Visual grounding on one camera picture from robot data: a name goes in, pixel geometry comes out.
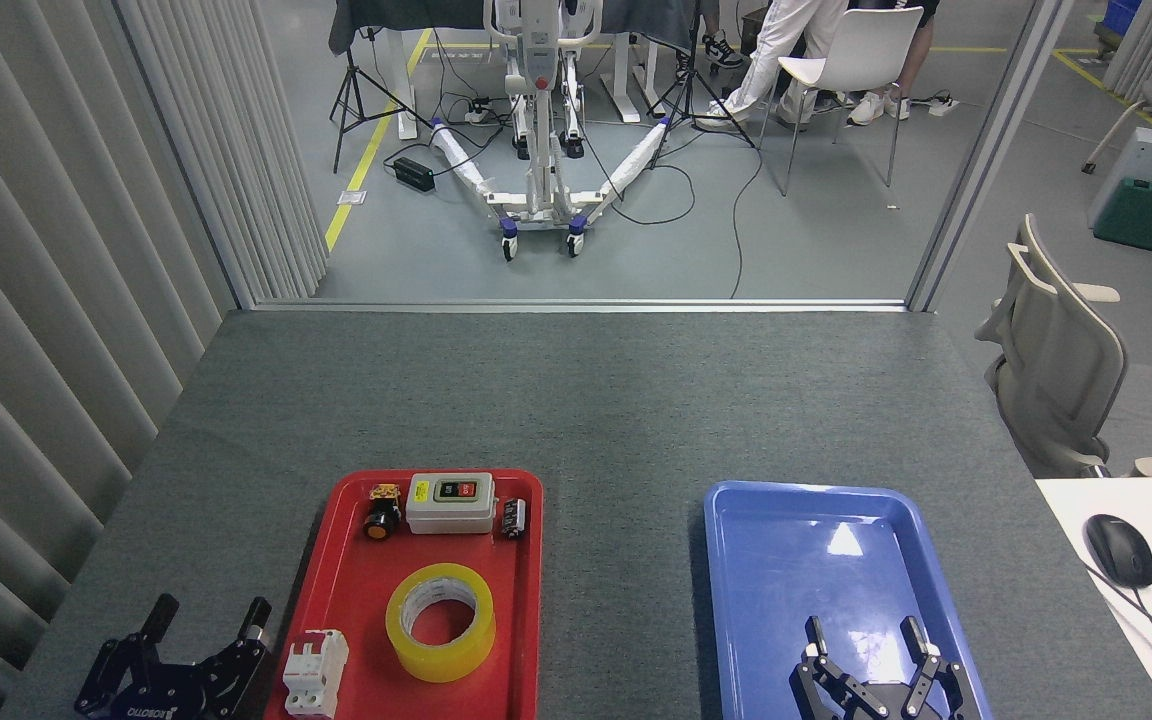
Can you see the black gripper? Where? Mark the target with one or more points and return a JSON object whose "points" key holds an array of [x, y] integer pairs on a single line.
{"points": [[891, 705], [161, 700]]}

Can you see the yellow tape roll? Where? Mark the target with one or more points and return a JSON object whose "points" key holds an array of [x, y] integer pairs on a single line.
{"points": [[398, 625]]}

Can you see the blue plastic tray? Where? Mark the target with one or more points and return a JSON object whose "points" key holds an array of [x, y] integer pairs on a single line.
{"points": [[786, 590]]}

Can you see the white circuit breaker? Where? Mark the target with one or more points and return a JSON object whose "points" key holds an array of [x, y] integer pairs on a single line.
{"points": [[314, 675]]}

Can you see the red plastic tray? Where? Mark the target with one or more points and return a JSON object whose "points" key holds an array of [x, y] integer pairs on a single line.
{"points": [[356, 600]]}

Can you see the black orange push button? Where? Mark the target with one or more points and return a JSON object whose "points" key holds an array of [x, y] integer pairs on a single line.
{"points": [[380, 522]]}

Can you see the white desk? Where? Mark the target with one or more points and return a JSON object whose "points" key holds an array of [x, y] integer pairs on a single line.
{"points": [[1116, 640]]}

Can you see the black computer mouse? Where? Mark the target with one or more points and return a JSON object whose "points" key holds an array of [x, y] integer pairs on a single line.
{"points": [[1119, 550]]}

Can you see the small black cylindrical component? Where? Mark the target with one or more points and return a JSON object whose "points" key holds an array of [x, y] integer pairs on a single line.
{"points": [[513, 520]]}

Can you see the beige office chair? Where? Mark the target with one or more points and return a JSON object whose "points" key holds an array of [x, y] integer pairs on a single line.
{"points": [[1056, 370]]}

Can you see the grey vertical blinds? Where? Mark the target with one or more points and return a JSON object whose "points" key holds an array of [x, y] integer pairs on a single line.
{"points": [[36, 300]]}

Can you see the black power adapter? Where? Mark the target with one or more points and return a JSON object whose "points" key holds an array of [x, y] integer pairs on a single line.
{"points": [[414, 174]]}

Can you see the person behind white chair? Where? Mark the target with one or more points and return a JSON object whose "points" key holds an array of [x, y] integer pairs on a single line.
{"points": [[871, 105]]}

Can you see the white power strip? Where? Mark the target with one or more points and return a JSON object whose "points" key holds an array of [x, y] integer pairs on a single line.
{"points": [[941, 105], [478, 113]]}

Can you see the black tripod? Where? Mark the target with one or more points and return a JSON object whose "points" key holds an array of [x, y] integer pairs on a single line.
{"points": [[688, 85], [349, 85]]}

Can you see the white stand on wheels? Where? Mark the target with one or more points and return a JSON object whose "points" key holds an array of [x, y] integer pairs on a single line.
{"points": [[541, 170]]}

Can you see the white plastic chair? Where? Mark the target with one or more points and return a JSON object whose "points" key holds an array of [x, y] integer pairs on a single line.
{"points": [[866, 45]]}

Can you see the person in white trousers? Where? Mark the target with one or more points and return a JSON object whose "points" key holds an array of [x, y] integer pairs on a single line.
{"points": [[776, 45]]}

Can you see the person's black shoe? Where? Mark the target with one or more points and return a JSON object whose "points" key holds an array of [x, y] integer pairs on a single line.
{"points": [[721, 50]]}

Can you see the blue storage bin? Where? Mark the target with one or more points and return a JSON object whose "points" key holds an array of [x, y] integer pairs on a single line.
{"points": [[1121, 20]]}

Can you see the grey push-button switch box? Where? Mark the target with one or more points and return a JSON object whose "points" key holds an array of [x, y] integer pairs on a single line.
{"points": [[448, 512]]}

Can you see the silver frame rail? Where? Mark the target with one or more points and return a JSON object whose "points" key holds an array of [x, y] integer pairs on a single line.
{"points": [[576, 305]]}

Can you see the silver frame post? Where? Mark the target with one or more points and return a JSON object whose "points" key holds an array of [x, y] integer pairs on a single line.
{"points": [[986, 150], [186, 150]]}

